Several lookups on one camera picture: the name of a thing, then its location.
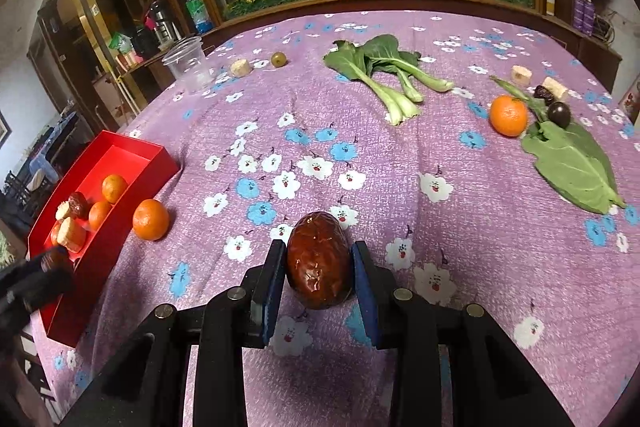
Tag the green vegetable stalk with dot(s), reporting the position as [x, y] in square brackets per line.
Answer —
[515, 91]

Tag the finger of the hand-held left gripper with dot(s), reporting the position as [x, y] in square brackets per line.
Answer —
[50, 288]

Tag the large red date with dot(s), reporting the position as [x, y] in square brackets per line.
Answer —
[316, 267]

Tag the small orange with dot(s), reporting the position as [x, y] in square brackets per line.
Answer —
[99, 214]

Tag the dark purple plum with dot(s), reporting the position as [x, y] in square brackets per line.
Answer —
[558, 114]

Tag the pale yellowish orange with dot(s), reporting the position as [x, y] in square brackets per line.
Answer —
[114, 188]

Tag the bok choy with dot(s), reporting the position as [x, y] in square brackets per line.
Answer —
[402, 74]
[425, 74]
[385, 94]

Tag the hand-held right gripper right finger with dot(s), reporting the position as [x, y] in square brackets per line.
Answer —
[366, 297]

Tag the large orange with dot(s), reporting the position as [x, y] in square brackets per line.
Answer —
[150, 219]

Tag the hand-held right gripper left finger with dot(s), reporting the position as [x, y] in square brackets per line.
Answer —
[270, 292]

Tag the glass door cabinet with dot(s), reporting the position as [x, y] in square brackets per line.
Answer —
[95, 7]

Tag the small dark red date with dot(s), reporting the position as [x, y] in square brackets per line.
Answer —
[540, 92]

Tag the red box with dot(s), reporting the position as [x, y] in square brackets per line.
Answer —
[105, 162]

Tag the steel thermos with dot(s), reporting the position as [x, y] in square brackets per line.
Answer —
[162, 23]

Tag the purple bottle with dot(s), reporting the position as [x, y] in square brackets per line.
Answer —
[590, 15]
[579, 13]

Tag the green plastic bottle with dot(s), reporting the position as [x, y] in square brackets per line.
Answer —
[198, 12]

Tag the clear plastic cup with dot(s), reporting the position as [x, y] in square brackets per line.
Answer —
[190, 64]

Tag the small green fruit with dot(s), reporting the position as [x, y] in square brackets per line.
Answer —
[278, 58]

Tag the large green leaf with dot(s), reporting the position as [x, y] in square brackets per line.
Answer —
[575, 167]

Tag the wooden sideboard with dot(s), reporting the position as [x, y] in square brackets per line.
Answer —
[595, 57]

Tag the banana piece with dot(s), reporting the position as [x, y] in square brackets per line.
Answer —
[72, 234]
[521, 74]
[63, 209]
[240, 68]
[555, 88]

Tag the small red fruit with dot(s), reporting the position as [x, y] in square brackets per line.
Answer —
[54, 234]

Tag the pink printed box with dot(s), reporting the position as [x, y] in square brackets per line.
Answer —
[632, 99]

